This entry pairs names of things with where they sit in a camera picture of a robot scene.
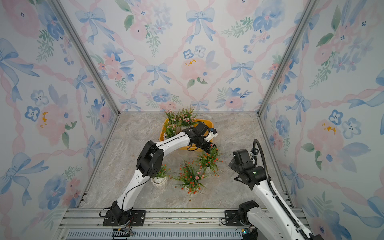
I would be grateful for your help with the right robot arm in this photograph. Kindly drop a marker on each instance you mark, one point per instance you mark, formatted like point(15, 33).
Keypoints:
point(283, 224)

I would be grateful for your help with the left corner aluminium post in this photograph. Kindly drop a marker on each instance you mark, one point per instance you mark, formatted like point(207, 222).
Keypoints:
point(68, 25)

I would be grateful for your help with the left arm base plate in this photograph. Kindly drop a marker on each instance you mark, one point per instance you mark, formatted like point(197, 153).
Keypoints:
point(134, 218)

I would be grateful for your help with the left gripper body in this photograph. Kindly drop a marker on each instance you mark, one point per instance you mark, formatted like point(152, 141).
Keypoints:
point(204, 145)

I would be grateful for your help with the aluminium front rail frame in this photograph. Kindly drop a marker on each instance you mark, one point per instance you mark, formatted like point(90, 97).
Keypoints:
point(160, 224)

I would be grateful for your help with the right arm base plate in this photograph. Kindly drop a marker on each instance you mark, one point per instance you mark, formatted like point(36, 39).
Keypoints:
point(234, 217)

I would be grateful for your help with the corner aluminium post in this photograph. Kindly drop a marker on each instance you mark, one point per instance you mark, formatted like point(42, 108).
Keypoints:
point(291, 47)
point(68, 25)

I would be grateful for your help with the red flower pot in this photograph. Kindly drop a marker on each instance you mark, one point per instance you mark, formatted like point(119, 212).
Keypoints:
point(191, 178)
point(160, 180)
point(208, 163)

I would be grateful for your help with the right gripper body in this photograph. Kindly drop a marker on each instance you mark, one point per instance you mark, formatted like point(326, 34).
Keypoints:
point(234, 165)

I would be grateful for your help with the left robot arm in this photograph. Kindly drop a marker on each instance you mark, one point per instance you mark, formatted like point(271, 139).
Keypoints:
point(149, 164)

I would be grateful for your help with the right corner aluminium post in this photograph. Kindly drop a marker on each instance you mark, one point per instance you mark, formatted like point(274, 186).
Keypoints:
point(291, 47)

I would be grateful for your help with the yellow plastic storage box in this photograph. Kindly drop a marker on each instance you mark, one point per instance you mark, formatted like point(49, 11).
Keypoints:
point(193, 147)

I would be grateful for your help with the pink gypsophila pot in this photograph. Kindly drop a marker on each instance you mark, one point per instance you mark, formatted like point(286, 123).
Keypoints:
point(172, 117)
point(186, 117)
point(171, 130)

